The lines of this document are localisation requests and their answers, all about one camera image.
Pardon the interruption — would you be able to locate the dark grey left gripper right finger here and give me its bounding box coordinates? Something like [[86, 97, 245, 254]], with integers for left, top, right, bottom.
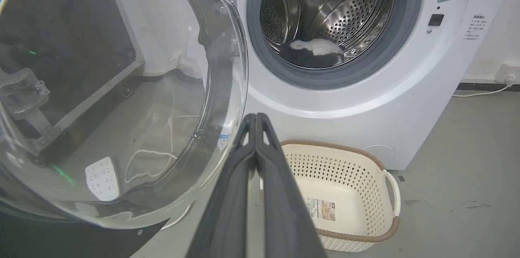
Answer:
[[256, 113, 328, 258]]

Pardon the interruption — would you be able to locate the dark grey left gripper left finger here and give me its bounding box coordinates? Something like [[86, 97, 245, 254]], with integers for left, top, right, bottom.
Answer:
[[186, 113, 257, 258]]

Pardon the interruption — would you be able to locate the round glass washing machine door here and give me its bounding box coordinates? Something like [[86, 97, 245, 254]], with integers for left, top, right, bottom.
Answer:
[[0, 0, 249, 258]]

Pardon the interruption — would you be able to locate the white front-load washing machine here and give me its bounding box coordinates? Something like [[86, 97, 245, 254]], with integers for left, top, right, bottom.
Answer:
[[211, 0, 520, 171]]

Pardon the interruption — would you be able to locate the cream perforated laundry basket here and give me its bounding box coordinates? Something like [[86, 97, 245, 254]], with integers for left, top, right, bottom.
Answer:
[[260, 140, 402, 253]]

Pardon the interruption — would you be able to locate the white power strip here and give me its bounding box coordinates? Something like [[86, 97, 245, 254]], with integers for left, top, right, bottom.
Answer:
[[84, 156, 121, 202]]

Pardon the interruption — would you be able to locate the black and white garment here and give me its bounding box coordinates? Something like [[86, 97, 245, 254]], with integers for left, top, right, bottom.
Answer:
[[279, 39, 346, 69]]

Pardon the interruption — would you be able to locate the dark cabinet with metal frame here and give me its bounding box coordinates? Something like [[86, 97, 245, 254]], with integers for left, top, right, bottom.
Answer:
[[0, 0, 146, 161]]

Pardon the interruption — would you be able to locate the white power cable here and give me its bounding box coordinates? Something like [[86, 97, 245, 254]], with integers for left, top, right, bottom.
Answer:
[[453, 74, 516, 98]]

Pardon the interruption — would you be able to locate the white wall socket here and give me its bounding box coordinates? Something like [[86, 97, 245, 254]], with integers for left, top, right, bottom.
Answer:
[[497, 62, 520, 85]]

